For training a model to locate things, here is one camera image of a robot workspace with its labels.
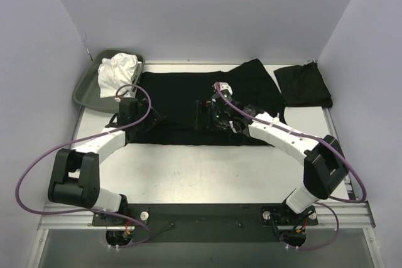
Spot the black t shirt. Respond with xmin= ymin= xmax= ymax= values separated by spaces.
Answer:
xmin=134 ymin=59 xmax=285 ymax=146
xmin=274 ymin=62 xmax=333 ymax=108

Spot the grey plastic tray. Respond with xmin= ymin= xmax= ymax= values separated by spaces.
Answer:
xmin=72 ymin=49 xmax=145 ymax=114

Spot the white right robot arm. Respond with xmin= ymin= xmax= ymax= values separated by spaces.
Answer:
xmin=195 ymin=89 xmax=348 ymax=216

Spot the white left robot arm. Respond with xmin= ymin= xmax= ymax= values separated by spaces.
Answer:
xmin=48 ymin=98 xmax=165 ymax=225

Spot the crumpled white t shirt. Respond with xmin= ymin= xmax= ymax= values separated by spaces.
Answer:
xmin=97 ymin=53 xmax=143 ymax=99

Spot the folded black t shirt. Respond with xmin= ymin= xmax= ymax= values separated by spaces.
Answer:
xmin=274 ymin=62 xmax=333 ymax=108

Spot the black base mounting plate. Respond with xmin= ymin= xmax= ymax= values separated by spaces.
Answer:
xmin=92 ymin=203 xmax=318 ymax=243

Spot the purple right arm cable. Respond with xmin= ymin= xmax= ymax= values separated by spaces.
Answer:
xmin=213 ymin=82 xmax=367 ymax=252

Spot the aluminium front rail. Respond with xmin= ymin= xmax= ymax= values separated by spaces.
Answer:
xmin=38 ymin=202 xmax=376 ymax=230

